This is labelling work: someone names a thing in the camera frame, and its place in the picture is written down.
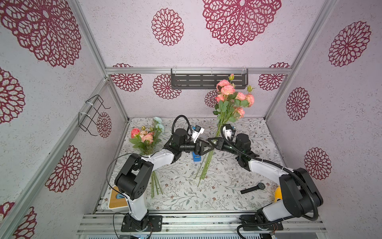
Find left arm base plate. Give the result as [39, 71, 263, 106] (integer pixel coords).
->
[121, 215, 163, 233]

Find black round knob tool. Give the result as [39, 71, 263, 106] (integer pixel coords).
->
[240, 182, 265, 195]

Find yellow plush bear toy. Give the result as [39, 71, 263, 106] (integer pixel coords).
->
[274, 186, 283, 202]

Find grey wall shelf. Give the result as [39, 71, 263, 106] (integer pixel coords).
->
[170, 68, 249, 90]

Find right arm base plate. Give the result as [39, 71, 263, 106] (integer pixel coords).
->
[239, 213, 284, 231]

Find black wire wall rack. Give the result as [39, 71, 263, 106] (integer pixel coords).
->
[77, 94, 110, 136]

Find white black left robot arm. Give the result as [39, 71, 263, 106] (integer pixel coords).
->
[114, 139, 214, 222]

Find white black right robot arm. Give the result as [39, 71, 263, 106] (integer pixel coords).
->
[208, 137, 323, 224]

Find mixed pastel flower bouquet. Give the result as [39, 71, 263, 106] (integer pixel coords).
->
[129, 116, 165, 199]

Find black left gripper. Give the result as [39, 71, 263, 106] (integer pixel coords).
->
[180, 138, 214, 155]

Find wooden lid tissue box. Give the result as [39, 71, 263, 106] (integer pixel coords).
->
[107, 186, 129, 212]

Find pink rose bouquet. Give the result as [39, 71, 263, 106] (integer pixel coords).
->
[194, 74, 256, 188]

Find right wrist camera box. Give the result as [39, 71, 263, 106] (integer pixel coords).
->
[221, 124, 251, 151]

